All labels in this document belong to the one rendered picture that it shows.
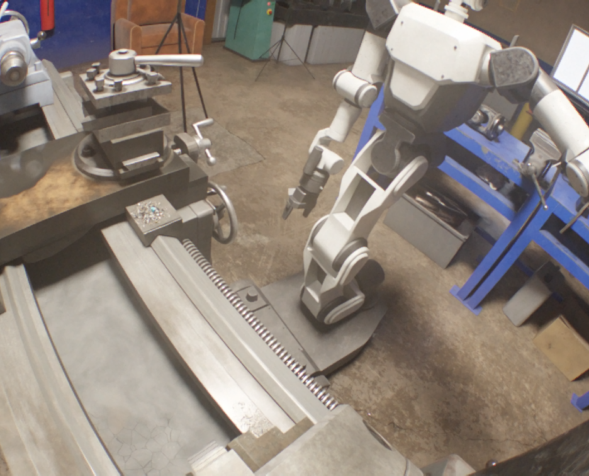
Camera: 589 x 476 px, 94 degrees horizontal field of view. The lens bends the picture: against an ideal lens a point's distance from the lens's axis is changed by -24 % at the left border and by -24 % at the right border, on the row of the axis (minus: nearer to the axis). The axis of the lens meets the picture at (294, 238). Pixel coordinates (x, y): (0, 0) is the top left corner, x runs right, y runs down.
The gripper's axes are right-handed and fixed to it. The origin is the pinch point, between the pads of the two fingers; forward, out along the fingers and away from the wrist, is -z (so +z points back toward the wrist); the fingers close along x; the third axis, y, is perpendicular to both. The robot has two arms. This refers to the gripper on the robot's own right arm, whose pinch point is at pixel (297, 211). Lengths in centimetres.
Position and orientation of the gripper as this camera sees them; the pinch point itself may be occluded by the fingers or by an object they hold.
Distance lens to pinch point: 131.3
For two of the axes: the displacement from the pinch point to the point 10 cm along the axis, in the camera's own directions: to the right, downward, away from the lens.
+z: 4.0, -7.5, -5.2
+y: 5.8, 6.5, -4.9
